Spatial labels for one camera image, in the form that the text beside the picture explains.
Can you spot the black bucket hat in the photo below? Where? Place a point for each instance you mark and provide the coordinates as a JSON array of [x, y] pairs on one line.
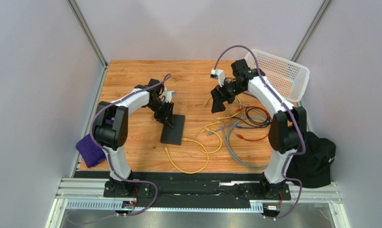
[[313, 167]]

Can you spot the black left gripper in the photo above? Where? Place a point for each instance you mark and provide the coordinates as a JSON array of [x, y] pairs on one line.
[[167, 115]]

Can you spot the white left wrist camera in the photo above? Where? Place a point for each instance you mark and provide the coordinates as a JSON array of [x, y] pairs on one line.
[[167, 96]]

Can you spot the black network switch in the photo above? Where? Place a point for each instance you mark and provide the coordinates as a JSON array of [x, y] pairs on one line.
[[173, 134]]

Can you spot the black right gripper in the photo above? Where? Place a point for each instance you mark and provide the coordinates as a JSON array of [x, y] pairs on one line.
[[221, 93]]

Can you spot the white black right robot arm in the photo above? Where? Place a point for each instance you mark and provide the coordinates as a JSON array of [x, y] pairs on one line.
[[285, 135]]

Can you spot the purple cloth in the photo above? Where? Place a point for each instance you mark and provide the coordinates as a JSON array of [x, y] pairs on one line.
[[90, 152]]

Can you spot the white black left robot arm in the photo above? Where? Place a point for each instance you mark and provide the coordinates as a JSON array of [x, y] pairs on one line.
[[109, 128]]

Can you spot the aluminium frame rail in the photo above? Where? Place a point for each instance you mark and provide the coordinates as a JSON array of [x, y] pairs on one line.
[[78, 193]]

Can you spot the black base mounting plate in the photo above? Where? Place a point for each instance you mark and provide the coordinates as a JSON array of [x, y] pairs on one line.
[[200, 191]]

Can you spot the white perforated plastic basket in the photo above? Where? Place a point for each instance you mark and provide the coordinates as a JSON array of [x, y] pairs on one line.
[[289, 78]]

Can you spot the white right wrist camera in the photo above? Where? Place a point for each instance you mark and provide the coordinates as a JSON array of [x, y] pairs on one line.
[[219, 75]]

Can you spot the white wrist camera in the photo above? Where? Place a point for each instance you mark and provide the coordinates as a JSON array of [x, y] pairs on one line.
[[167, 96], [219, 75]]

